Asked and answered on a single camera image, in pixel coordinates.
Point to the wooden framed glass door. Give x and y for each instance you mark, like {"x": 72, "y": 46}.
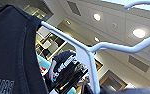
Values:
{"x": 112, "y": 81}

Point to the black device white labels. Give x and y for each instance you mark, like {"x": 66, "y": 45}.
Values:
{"x": 66, "y": 71}

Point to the grey ceiling vent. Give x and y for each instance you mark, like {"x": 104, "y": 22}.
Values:
{"x": 137, "y": 63}
{"x": 73, "y": 7}

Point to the round ceiling light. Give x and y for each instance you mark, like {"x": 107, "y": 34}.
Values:
{"x": 68, "y": 22}
{"x": 138, "y": 32}
{"x": 97, "y": 16}
{"x": 96, "y": 39}

